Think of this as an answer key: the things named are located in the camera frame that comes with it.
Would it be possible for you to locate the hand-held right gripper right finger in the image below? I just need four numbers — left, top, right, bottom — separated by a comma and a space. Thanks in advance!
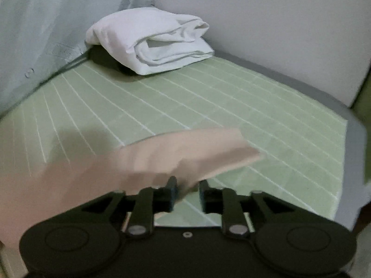
198, 180, 293, 239

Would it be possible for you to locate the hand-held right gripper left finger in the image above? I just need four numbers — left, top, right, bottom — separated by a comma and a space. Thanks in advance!
83, 176, 178, 239

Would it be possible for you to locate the beige knit garment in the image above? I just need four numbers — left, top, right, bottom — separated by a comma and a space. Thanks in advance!
0, 127, 264, 251

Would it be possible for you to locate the green checked bed sheet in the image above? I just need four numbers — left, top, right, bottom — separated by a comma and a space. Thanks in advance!
0, 56, 348, 229

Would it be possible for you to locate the dark pillow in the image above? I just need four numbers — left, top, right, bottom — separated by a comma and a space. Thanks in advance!
89, 46, 137, 76

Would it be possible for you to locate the grey mattress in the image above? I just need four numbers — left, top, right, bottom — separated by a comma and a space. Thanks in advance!
214, 51, 366, 238

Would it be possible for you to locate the white folded blanket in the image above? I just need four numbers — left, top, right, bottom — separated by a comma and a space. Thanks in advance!
85, 6, 215, 76

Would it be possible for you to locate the pale printed quilt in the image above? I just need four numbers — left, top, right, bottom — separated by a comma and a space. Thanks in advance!
0, 0, 157, 118

